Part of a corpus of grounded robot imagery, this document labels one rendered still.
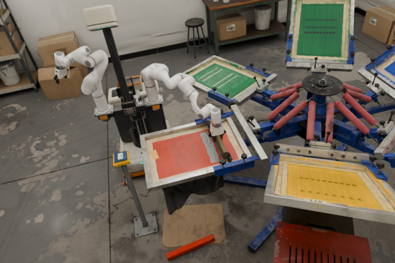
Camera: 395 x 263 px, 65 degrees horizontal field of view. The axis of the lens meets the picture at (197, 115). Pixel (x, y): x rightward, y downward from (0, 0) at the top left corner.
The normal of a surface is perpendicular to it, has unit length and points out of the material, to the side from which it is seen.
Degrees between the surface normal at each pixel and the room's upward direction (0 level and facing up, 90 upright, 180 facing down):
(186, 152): 0
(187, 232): 0
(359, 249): 0
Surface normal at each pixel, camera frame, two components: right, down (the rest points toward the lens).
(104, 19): 0.12, 0.18
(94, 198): -0.11, -0.78
